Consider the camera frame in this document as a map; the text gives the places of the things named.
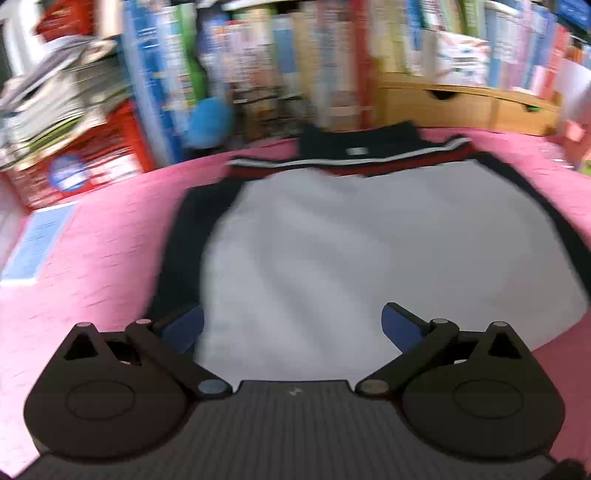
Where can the row of upright books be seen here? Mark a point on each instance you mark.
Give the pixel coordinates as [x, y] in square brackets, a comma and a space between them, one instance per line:
[180, 52]

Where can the stack of magazines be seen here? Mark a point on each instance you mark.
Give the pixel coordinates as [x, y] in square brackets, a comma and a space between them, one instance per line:
[74, 89]

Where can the blue plush ball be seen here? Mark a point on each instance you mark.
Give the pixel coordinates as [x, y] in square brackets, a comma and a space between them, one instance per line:
[210, 123]

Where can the pink wooden toy shelf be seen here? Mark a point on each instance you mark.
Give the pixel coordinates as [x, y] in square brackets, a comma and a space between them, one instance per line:
[576, 145]

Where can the red plastic crate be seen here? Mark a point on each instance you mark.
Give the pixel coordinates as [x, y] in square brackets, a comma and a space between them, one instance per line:
[104, 155]

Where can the wooden drawer organizer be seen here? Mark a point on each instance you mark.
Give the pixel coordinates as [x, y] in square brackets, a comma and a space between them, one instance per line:
[401, 97]

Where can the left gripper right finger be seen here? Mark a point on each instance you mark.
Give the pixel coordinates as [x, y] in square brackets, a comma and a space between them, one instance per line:
[438, 358]

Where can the pink bunny print towel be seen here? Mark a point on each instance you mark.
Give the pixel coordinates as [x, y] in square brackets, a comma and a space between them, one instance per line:
[103, 266]

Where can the row of slanted books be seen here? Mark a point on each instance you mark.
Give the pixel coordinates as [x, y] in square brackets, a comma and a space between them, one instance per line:
[504, 45]

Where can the navy white zip jacket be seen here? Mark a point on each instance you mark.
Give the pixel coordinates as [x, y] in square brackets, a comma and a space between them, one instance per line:
[291, 261]

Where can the black miniature bicycle model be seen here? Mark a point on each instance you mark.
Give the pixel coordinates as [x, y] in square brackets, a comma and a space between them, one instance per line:
[269, 114]

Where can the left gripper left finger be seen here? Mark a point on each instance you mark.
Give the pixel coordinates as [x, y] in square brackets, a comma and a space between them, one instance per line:
[167, 344]

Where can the blue printed paper sheet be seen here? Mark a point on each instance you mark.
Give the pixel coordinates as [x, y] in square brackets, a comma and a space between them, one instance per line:
[32, 250]

